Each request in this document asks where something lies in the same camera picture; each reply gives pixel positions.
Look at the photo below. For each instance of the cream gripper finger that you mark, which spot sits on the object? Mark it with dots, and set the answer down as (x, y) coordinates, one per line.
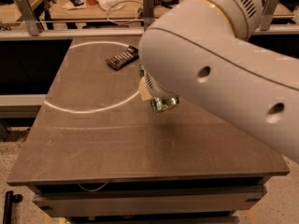
(143, 90)

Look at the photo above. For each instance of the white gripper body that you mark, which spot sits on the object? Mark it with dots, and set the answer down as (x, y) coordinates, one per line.
(154, 85)

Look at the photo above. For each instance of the green soda can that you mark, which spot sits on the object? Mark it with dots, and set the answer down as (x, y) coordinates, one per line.
(160, 105)

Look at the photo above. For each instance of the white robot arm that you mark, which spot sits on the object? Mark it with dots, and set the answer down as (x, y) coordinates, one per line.
(199, 50)

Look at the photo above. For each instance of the black snack bar wrapper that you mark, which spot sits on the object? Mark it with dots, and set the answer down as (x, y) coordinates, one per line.
(118, 61)

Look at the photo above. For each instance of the black power adapter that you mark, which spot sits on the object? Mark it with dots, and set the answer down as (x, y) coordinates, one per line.
(169, 3)

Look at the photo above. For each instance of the white crumpled cloth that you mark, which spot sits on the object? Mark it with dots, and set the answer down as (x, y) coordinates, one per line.
(110, 4)

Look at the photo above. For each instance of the middle metal bracket post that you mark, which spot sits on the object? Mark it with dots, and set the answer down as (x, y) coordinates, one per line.
(148, 13)

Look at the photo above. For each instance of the metal bracket post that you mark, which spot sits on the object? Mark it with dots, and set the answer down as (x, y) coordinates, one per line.
(29, 18)
(269, 7)
(148, 13)

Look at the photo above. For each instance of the left metal bracket post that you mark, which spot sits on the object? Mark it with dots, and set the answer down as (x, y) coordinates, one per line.
(29, 18)

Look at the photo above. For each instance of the right metal bracket post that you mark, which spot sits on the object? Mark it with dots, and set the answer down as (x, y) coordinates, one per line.
(269, 7)

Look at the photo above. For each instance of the black clamp handle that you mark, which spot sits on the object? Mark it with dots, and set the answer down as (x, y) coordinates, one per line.
(10, 199)

